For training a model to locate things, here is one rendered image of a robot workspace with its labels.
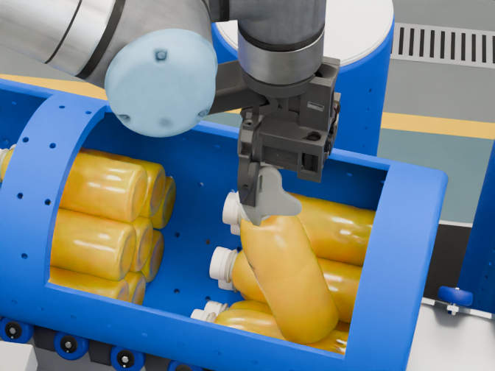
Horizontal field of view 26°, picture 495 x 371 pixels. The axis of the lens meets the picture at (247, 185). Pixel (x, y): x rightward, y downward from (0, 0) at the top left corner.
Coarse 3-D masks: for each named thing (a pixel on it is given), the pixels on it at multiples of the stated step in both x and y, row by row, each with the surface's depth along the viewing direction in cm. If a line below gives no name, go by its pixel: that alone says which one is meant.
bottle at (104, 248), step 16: (64, 224) 123; (80, 224) 123; (96, 224) 124; (112, 224) 124; (128, 224) 124; (64, 240) 123; (80, 240) 122; (96, 240) 122; (112, 240) 122; (128, 240) 125; (64, 256) 123; (80, 256) 122; (96, 256) 122; (112, 256) 122; (128, 256) 127; (80, 272) 125; (96, 272) 123; (112, 272) 122
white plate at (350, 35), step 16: (336, 0) 166; (352, 0) 166; (368, 0) 166; (384, 0) 166; (336, 16) 163; (352, 16) 163; (368, 16) 163; (384, 16) 163; (224, 32) 161; (336, 32) 161; (352, 32) 161; (368, 32) 161; (384, 32) 161; (336, 48) 158; (352, 48) 158; (368, 48) 159
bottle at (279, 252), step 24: (264, 216) 109; (288, 216) 111; (264, 240) 110; (288, 240) 110; (264, 264) 111; (288, 264) 111; (312, 264) 114; (264, 288) 114; (288, 288) 113; (312, 288) 114; (288, 312) 115; (312, 312) 115; (336, 312) 118; (288, 336) 118; (312, 336) 117
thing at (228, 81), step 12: (228, 72) 99; (216, 84) 99; (228, 84) 97; (240, 84) 96; (216, 96) 98; (228, 96) 97; (240, 96) 97; (252, 96) 96; (264, 96) 96; (216, 108) 99; (228, 108) 98; (240, 108) 98
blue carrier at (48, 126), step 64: (0, 128) 144; (64, 128) 121; (128, 128) 137; (192, 128) 124; (0, 192) 118; (192, 192) 141; (320, 192) 136; (384, 192) 114; (0, 256) 119; (192, 256) 142; (384, 256) 110; (64, 320) 122; (128, 320) 118; (192, 320) 116; (384, 320) 110
